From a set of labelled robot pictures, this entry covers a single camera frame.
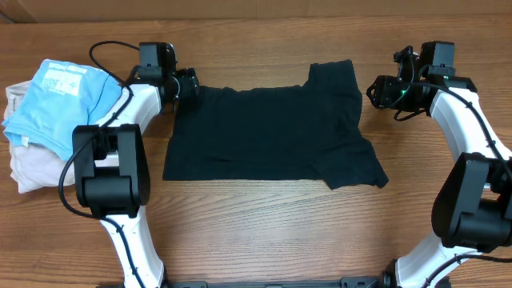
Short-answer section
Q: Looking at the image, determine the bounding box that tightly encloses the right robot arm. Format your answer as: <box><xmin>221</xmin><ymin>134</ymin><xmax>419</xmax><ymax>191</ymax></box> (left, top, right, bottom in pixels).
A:
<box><xmin>366</xmin><ymin>41</ymin><xmax>511</xmax><ymax>288</ymax></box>

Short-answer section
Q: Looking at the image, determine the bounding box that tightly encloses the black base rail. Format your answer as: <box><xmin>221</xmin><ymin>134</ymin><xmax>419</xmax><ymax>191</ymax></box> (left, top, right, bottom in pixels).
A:
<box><xmin>163</xmin><ymin>277</ymin><xmax>378</xmax><ymax>288</ymax></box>

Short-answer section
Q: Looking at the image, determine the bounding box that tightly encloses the beige folded garment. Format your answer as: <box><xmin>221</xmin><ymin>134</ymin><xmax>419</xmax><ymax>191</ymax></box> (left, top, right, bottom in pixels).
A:
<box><xmin>3</xmin><ymin>81</ymin><xmax>117</xmax><ymax>194</ymax></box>

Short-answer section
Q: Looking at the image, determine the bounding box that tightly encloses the light blue folded t-shirt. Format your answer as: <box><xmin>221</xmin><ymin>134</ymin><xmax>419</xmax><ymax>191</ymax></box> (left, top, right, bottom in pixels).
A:
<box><xmin>2</xmin><ymin>59</ymin><xmax>122</xmax><ymax>161</ymax></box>

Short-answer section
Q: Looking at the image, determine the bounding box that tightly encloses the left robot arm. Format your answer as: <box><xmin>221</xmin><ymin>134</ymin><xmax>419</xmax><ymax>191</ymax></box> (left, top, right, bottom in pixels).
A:
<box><xmin>64</xmin><ymin>42</ymin><xmax>199</xmax><ymax>287</ymax></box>

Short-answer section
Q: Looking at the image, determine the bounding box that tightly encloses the dark navy t-shirt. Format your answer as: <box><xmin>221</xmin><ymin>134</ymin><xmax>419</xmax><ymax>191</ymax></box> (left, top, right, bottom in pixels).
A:
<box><xmin>162</xmin><ymin>60</ymin><xmax>389</xmax><ymax>189</ymax></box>

